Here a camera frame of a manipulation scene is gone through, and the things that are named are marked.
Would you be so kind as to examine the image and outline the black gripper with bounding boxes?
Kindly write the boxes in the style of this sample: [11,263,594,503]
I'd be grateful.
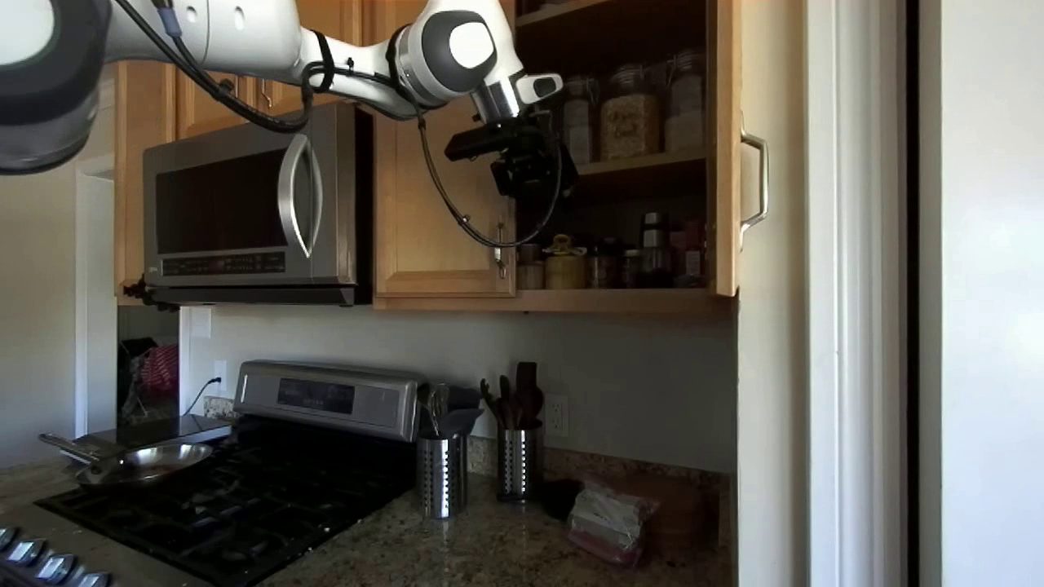
[489,115,581,229]

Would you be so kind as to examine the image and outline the wooden cupboard door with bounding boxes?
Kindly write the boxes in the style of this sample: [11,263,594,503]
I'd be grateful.
[712,0,747,300]
[371,0,523,302]

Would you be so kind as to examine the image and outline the steel cupboard door handle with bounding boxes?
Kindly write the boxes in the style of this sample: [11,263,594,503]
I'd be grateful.
[489,216,511,279]
[741,131,771,229]

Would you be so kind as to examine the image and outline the small glass jar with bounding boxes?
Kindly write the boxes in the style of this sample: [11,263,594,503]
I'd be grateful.
[516,241,547,295]

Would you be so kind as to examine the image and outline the glass storage jar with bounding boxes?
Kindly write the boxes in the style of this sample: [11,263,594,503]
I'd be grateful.
[563,75,605,167]
[597,63,668,164]
[663,45,712,158]

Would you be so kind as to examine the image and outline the dark sauce bottle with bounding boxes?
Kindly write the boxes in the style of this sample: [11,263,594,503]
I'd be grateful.
[635,210,665,288]

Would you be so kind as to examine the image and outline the red spice bottle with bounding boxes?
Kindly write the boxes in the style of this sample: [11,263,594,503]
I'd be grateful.
[668,223,712,289]

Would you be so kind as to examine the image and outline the black nylon spatula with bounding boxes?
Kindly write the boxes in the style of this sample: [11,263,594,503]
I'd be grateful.
[419,382,445,445]

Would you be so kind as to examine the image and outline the perforated steel utensil holder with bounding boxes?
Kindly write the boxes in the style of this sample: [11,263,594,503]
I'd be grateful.
[419,433,473,521]
[500,423,547,506]

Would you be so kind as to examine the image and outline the stainless steel microwave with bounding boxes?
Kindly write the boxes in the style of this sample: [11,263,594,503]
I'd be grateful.
[140,102,377,311]

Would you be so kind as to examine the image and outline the pink zip bag with bread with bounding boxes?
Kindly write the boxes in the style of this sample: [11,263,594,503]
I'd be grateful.
[564,484,663,572]

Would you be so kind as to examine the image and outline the black and steel stove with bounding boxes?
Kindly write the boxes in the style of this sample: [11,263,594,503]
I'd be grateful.
[0,358,430,587]

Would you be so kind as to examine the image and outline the pink red cloth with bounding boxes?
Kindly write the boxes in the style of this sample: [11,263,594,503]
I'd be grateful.
[118,336,182,429]

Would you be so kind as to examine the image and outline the steel frying pan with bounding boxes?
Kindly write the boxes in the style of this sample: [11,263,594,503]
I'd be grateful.
[40,429,218,490]

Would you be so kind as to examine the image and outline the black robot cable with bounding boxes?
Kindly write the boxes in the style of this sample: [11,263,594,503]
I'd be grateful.
[111,0,568,256]

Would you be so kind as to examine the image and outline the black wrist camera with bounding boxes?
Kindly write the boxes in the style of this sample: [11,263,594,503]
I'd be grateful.
[442,115,540,164]

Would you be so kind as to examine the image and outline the wooden wall cupboard frame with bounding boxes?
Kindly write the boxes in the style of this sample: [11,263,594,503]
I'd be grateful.
[371,0,747,321]

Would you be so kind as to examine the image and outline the curved steel microwave handle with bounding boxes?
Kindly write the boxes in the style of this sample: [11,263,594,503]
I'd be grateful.
[276,131,327,260]

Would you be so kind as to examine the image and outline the white door frame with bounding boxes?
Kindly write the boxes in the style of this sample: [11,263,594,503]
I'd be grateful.
[805,0,910,587]

